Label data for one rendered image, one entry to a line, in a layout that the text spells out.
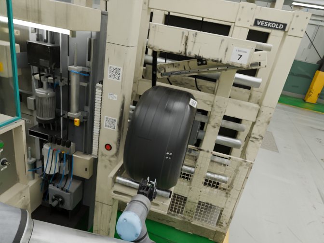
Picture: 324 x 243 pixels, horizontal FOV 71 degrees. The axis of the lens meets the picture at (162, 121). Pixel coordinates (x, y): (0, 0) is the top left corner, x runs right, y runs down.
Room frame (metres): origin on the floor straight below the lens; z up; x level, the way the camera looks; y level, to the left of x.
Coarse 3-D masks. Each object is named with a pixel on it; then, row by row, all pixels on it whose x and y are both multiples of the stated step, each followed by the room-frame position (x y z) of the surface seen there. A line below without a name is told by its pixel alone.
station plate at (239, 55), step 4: (236, 48) 1.34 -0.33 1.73; (240, 48) 1.33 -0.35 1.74; (244, 48) 1.33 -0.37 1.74; (232, 52) 1.34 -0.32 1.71; (236, 52) 1.34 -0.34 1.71; (240, 52) 1.33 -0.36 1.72; (244, 52) 1.33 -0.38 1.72; (248, 52) 1.33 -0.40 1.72; (232, 56) 1.34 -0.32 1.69; (236, 56) 1.34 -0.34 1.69; (240, 56) 1.33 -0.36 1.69; (244, 56) 1.33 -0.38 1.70; (232, 60) 1.34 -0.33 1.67; (236, 60) 1.33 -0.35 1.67; (240, 60) 1.33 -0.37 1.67; (244, 60) 1.33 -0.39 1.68
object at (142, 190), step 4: (144, 180) 0.86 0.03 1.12; (140, 184) 0.82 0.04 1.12; (144, 184) 0.82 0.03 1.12; (148, 184) 0.85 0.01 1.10; (152, 184) 0.85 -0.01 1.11; (156, 184) 0.85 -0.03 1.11; (140, 188) 0.82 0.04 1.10; (144, 188) 0.81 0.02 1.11; (148, 188) 0.81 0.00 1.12; (152, 188) 0.83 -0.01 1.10; (140, 192) 0.76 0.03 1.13; (144, 192) 0.76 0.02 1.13; (148, 192) 0.79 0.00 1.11; (152, 192) 0.81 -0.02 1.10; (148, 196) 0.81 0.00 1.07; (152, 196) 0.81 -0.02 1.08; (152, 200) 0.81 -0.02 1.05
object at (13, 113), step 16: (0, 0) 0.90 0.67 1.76; (0, 16) 0.89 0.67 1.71; (0, 32) 0.89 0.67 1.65; (0, 48) 0.88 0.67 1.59; (0, 64) 0.87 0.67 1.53; (16, 64) 0.94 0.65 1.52; (0, 80) 0.87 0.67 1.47; (16, 80) 0.94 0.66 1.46; (0, 96) 0.86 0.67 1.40; (16, 96) 0.93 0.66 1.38; (0, 112) 0.85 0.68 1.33; (16, 112) 0.93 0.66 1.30
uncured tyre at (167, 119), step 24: (144, 96) 1.12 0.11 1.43; (168, 96) 1.12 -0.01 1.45; (192, 96) 1.21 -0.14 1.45; (144, 120) 0.99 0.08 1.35; (168, 120) 1.00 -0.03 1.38; (192, 120) 1.07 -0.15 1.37; (144, 144) 0.94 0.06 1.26; (168, 144) 0.93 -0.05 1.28; (144, 168) 0.93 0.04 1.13; (168, 168) 0.91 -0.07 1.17
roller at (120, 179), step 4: (116, 176) 1.10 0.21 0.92; (120, 176) 1.10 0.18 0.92; (116, 180) 1.08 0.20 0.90; (120, 180) 1.08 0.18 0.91; (124, 180) 1.08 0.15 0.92; (128, 180) 1.08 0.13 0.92; (132, 180) 1.09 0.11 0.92; (124, 184) 1.08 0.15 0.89; (128, 184) 1.07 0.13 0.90; (132, 184) 1.07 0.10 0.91; (136, 184) 1.07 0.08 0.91; (136, 188) 1.07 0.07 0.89; (156, 188) 1.06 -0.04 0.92; (160, 192) 1.04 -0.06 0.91; (164, 192) 1.04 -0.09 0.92; (168, 192) 1.04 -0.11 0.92; (164, 196) 1.04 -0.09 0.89; (168, 196) 1.03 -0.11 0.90
